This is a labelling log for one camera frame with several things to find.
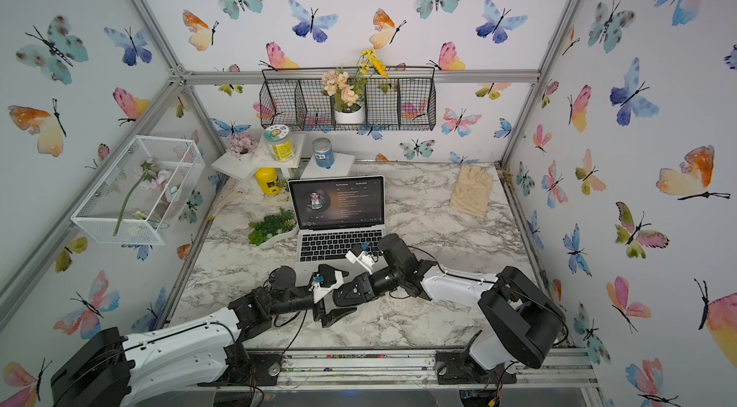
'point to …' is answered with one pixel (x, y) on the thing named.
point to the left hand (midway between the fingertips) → (352, 289)
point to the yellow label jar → (278, 143)
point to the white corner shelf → (240, 168)
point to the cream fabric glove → (472, 190)
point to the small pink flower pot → (242, 144)
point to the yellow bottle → (267, 178)
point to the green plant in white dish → (281, 224)
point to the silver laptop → (333, 216)
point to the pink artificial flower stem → (151, 175)
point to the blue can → (323, 152)
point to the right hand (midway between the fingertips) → (346, 298)
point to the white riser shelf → (343, 166)
